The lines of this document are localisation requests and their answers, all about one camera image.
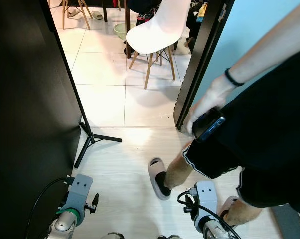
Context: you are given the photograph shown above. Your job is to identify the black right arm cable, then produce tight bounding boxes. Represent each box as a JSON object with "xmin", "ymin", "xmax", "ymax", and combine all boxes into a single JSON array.
[{"xmin": 177, "ymin": 191, "xmax": 243, "ymax": 239}]

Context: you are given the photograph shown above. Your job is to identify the black wristband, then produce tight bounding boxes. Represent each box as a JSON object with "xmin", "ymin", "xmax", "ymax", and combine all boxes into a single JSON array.
[{"xmin": 224, "ymin": 68, "xmax": 245, "ymax": 87}]

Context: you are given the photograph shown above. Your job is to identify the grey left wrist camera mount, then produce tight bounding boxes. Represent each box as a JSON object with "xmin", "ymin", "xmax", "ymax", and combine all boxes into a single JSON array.
[{"xmin": 65, "ymin": 174, "xmax": 94, "ymax": 212}]

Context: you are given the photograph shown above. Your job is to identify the black tripod stand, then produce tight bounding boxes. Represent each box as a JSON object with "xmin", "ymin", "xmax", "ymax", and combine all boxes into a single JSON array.
[{"xmin": 74, "ymin": 122, "xmax": 124, "ymax": 169}]

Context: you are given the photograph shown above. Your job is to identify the black shorts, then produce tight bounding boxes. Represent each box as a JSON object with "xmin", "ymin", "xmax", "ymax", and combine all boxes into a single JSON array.
[{"xmin": 182, "ymin": 47, "xmax": 300, "ymax": 216}]

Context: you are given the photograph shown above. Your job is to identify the grey slipper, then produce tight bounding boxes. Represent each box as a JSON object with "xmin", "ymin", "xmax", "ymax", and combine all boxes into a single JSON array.
[
  {"xmin": 217, "ymin": 196, "xmax": 240, "ymax": 226},
  {"xmin": 148, "ymin": 158, "xmax": 173, "ymax": 201}
]

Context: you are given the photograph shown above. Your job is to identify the black door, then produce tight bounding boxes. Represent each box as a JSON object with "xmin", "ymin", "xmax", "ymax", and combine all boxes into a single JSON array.
[{"xmin": 173, "ymin": 0, "xmax": 235, "ymax": 131}]

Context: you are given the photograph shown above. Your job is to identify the dark wooden table leg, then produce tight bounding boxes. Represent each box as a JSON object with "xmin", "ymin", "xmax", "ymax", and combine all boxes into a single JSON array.
[{"xmin": 124, "ymin": 0, "xmax": 132, "ymax": 59}]

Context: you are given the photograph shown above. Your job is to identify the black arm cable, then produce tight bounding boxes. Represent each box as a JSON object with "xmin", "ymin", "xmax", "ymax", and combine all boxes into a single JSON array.
[
  {"xmin": 177, "ymin": 191, "xmax": 243, "ymax": 239},
  {"xmin": 24, "ymin": 175, "xmax": 75, "ymax": 239}
]

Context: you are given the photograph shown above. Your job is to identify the wooden stool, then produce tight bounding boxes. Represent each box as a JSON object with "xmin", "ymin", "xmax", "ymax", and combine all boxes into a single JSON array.
[{"xmin": 60, "ymin": 0, "xmax": 91, "ymax": 30}]

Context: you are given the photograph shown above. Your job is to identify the bare person leg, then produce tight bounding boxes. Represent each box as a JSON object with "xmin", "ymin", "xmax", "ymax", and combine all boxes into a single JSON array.
[
  {"xmin": 164, "ymin": 148, "xmax": 196, "ymax": 191},
  {"xmin": 224, "ymin": 197, "xmax": 264, "ymax": 227}
]

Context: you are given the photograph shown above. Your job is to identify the bare person hand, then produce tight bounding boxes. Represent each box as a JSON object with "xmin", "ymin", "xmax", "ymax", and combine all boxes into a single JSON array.
[{"xmin": 182, "ymin": 74, "xmax": 239, "ymax": 137}]

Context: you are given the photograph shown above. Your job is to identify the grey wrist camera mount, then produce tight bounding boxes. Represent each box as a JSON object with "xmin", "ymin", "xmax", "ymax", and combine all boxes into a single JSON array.
[
  {"xmin": 65, "ymin": 174, "xmax": 94, "ymax": 212},
  {"xmin": 195, "ymin": 181, "xmax": 218, "ymax": 220}
]

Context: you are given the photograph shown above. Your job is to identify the white plastic chair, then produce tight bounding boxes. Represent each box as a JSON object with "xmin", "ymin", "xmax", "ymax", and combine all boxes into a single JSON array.
[{"xmin": 126, "ymin": 0, "xmax": 191, "ymax": 90}]

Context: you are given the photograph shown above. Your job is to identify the black partition panel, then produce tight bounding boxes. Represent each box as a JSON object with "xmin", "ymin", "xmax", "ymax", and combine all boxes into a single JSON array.
[{"xmin": 0, "ymin": 0, "xmax": 84, "ymax": 239}]

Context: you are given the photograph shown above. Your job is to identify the green plastic basin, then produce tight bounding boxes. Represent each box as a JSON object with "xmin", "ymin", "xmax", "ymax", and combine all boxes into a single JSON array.
[{"xmin": 114, "ymin": 23, "xmax": 127, "ymax": 40}]

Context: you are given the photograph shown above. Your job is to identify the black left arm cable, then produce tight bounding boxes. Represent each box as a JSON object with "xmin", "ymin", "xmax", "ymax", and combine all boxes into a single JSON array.
[{"xmin": 24, "ymin": 175, "xmax": 75, "ymax": 239}]

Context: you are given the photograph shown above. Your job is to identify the black smartphone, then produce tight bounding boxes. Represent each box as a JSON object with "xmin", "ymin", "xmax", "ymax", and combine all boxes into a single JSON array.
[{"xmin": 192, "ymin": 109, "xmax": 226, "ymax": 144}]

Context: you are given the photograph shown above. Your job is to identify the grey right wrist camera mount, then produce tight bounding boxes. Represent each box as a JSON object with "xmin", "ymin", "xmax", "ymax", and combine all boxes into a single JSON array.
[{"xmin": 195, "ymin": 181, "xmax": 218, "ymax": 220}]

